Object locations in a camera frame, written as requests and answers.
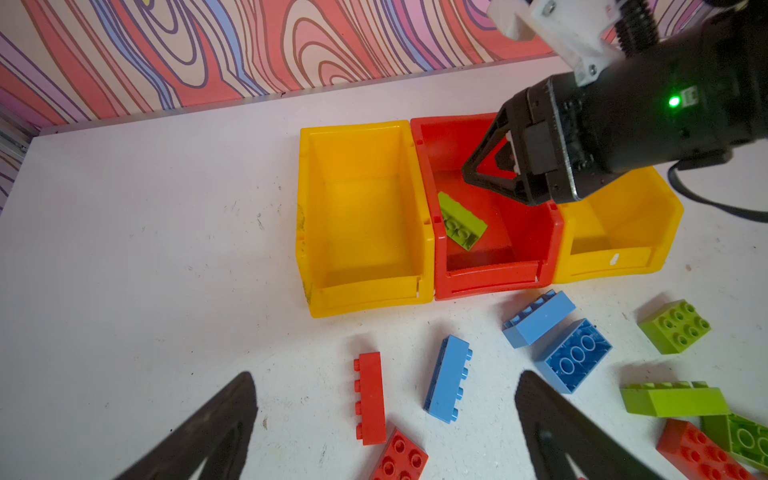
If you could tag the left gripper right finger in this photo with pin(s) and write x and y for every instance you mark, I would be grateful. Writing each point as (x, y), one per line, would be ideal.
(559, 437)

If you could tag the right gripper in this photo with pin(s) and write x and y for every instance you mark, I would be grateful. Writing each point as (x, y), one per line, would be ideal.
(548, 148)

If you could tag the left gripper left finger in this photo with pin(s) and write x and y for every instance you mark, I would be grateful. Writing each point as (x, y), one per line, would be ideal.
(213, 442)

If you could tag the green lego side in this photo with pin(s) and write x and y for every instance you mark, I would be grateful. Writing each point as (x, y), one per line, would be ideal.
(674, 399)

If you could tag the red lego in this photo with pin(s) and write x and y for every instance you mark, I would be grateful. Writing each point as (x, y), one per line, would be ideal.
(695, 455)
(371, 429)
(402, 459)

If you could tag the green lego square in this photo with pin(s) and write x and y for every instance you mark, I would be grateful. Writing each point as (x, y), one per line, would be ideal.
(675, 327)

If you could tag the green lego tall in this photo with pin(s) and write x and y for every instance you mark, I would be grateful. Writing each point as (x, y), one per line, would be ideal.
(744, 439)

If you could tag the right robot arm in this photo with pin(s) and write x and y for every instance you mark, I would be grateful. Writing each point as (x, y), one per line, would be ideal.
(629, 100)

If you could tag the red middle bin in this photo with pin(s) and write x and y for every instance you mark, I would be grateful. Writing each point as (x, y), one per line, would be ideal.
(520, 247)

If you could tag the blue lego underside up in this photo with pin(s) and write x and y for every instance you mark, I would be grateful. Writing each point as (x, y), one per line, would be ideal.
(573, 356)

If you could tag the blue lego studs up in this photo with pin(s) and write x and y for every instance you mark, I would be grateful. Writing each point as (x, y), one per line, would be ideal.
(538, 318)

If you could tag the blue lego tilted near bins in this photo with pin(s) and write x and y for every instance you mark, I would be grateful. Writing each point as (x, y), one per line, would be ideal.
(445, 388)

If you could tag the right yellow bin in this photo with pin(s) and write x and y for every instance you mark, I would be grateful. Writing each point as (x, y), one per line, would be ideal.
(625, 228)

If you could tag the yellow bin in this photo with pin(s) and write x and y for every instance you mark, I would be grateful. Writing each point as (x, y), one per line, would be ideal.
(364, 233)
(625, 228)

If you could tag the left yellow bin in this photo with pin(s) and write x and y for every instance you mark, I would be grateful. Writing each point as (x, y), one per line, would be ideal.
(364, 233)

